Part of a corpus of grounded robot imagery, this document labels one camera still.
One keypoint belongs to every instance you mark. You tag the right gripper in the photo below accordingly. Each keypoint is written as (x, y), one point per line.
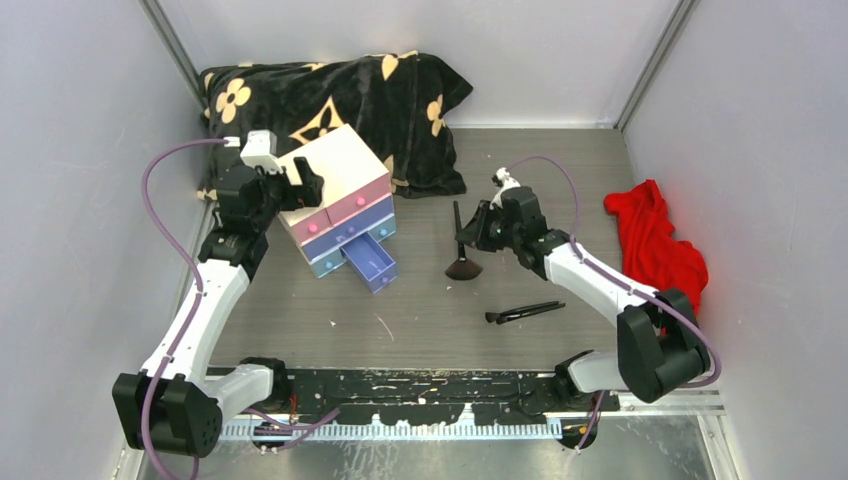
(474, 233)

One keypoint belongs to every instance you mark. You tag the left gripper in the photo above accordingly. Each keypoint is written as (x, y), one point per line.
(311, 184)

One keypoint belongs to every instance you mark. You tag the large powder brush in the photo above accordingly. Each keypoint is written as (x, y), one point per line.
(462, 269)

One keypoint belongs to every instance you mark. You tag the white drawer organizer box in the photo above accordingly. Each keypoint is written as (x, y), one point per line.
(340, 156)

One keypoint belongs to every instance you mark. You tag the pink drawer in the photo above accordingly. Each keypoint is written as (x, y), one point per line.
(306, 227)
(350, 198)

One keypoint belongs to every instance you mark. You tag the blue drawer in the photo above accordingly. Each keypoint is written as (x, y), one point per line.
(383, 229)
(327, 263)

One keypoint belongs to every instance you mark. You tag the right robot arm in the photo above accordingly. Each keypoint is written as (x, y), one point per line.
(659, 345)

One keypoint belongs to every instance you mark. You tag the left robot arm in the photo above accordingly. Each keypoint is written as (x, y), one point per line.
(169, 406)

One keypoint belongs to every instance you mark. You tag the black makeup brush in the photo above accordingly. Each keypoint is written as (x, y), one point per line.
(507, 316)

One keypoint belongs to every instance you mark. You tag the black floral plush blanket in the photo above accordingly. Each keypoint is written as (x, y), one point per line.
(396, 103)

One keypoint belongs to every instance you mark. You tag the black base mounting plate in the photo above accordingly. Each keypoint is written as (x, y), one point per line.
(427, 397)

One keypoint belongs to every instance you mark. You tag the red cloth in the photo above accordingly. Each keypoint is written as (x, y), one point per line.
(650, 253)

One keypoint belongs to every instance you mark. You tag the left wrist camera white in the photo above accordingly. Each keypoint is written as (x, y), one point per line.
(259, 150)

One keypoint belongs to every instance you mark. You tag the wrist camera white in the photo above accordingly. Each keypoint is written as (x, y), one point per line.
(259, 150)
(504, 180)

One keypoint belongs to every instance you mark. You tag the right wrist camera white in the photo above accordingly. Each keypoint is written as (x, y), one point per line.
(504, 180)

